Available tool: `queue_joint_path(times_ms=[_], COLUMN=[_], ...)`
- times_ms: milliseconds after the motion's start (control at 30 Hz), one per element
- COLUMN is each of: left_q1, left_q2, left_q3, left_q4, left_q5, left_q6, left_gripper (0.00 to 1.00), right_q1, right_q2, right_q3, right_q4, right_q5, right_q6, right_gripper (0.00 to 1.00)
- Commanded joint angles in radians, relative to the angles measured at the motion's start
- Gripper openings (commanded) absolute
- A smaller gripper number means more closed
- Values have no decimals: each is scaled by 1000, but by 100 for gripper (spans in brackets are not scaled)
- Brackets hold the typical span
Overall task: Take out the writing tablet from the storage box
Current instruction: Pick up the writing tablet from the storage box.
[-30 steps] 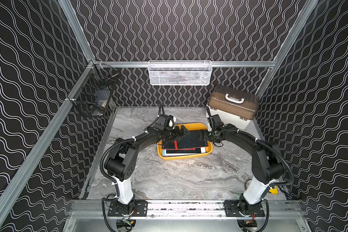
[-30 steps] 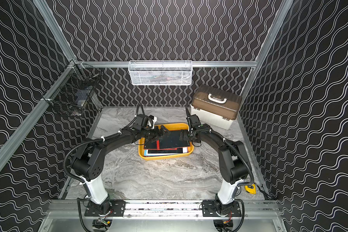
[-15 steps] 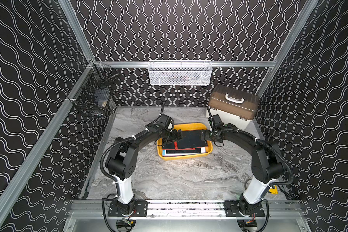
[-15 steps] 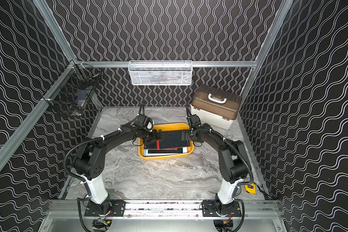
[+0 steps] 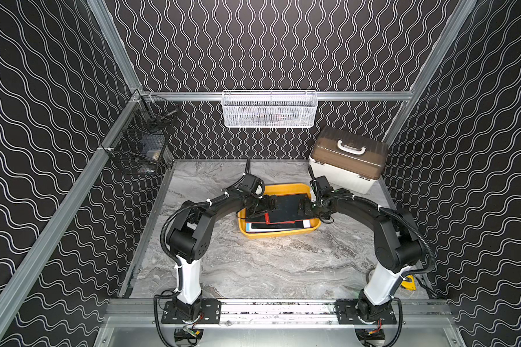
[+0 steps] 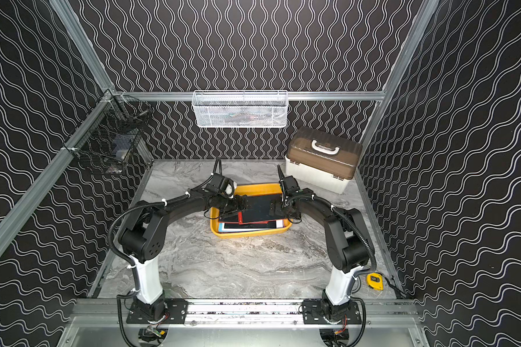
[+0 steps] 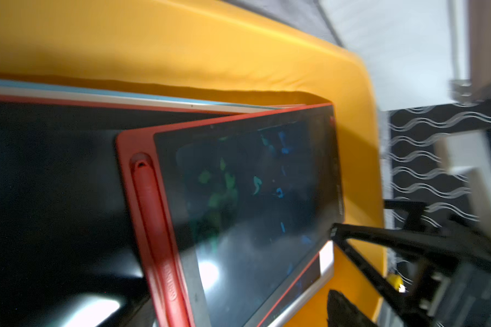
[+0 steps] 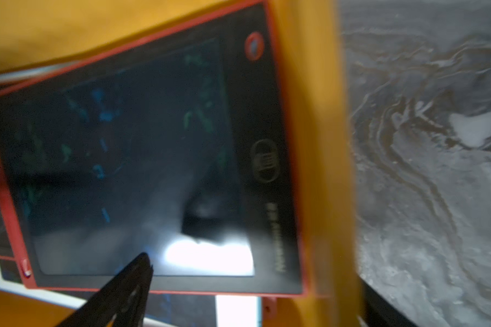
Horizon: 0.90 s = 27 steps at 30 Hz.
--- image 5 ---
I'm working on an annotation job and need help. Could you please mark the large red writing tablet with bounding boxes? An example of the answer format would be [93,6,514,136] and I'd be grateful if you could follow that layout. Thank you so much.
[265,194,311,224]

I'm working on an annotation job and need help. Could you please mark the yellow storage tray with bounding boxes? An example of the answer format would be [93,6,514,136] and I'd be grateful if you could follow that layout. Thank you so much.
[237,183,322,239]

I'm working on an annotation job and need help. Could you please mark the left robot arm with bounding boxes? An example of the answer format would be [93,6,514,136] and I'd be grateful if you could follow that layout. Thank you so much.
[155,160,276,322]

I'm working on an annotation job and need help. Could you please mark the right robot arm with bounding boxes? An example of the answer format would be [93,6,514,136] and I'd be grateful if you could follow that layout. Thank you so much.
[305,167,436,323]

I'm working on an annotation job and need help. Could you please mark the pink white writing tablet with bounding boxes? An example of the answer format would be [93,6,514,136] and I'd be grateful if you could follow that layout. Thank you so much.
[245,220,311,234]

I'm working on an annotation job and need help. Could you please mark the brown white storage case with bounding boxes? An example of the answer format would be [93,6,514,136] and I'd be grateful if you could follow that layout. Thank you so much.
[309,127,389,194]

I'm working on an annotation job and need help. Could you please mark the yellow tape measure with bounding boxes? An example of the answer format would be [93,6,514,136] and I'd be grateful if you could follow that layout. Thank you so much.
[401,275,417,291]

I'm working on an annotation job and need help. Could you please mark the black wire wall basket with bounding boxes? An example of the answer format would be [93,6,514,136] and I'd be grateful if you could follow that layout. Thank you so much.
[107,95,180,176]

